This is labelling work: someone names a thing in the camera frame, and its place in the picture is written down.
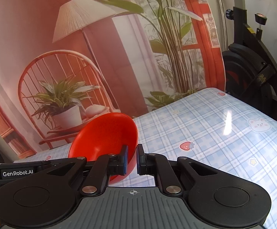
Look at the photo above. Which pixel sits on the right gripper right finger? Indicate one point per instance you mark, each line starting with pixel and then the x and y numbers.
pixel 159 167

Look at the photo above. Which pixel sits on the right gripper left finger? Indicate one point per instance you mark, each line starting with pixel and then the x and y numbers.
pixel 103 168

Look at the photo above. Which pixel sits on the red bowl front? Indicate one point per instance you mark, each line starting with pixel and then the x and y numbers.
pixel 107 134

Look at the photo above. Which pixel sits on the blue plaid tablecloth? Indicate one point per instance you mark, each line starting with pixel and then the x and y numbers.
pixel 224 153

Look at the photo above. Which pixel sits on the printed room backdrop cloth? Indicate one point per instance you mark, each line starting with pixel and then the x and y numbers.
pixel 65 62

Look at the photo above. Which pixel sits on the black exercise bike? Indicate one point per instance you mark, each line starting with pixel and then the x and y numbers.
pixel 250 69

